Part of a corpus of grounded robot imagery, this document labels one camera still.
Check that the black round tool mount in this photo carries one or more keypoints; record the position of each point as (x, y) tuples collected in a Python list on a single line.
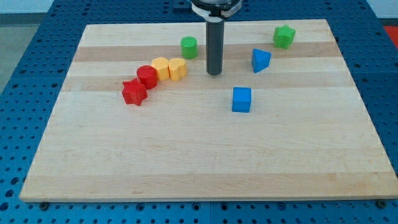
[(216, 10)]

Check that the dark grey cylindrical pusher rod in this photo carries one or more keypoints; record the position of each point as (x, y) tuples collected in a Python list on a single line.
[(214, 47)]

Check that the green cylinder block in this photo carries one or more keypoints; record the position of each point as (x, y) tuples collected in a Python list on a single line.
[(188, 46)]

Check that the yellow heart block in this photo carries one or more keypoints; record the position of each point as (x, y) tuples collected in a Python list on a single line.
[(177, 68)]

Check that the blue triangle block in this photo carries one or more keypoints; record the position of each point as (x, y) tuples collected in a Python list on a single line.
[(260, 60)]

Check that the yellow hexagon block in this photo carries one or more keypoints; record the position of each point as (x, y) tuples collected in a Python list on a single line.
[(161, 66)]

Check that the green star block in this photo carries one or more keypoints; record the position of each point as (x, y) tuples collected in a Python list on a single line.
[(283, 36)]

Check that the blue cube block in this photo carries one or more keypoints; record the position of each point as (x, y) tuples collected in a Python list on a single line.
[(242, 97)]

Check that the red cylinder block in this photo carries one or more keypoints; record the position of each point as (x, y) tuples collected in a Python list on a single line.
[(146, 75)]

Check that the red star block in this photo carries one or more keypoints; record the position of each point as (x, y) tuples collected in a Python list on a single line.
[(134, 92)]

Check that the light wooden board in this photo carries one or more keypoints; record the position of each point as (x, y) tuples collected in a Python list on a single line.
[(308, 135)]

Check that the red object at right edge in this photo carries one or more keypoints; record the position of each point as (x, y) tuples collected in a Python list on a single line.
[(392, 32)]

